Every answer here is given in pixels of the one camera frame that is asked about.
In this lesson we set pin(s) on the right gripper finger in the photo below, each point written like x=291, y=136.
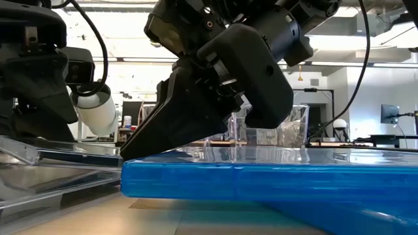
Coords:
x=176, y=124

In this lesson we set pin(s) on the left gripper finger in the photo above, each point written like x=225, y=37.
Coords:
x=45, y=111

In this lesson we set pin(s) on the clear jewel case silver disc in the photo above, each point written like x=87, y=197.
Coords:
x=65, y=153

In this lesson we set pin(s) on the clear jewel case black tray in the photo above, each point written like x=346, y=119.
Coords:
x=49, y=192

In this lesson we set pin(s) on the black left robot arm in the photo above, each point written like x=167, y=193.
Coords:
x=19, y=4

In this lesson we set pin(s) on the yellow hanging tag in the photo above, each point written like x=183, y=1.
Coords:
x=299, y=78

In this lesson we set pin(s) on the black computer monitor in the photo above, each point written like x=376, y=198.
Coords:
x=130, y=109

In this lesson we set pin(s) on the white blue labelled bottle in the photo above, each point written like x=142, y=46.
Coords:
x=127, y=122

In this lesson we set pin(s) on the white dome lamp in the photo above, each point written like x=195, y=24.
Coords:
x=340, y=124

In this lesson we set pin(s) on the black background table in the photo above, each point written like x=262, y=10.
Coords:
x=385, y=137

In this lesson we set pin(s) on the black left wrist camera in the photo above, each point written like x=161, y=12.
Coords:
x=78, y=67

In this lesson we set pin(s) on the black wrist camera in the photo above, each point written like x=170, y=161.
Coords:
x=78, y=67
x=170, y=29

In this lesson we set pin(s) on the black doorway frame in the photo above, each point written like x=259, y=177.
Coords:
x=310, y=90

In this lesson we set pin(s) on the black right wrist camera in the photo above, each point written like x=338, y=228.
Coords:
x=170, y=29

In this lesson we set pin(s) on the black wall monitor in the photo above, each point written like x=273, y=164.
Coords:
x=390, y=114

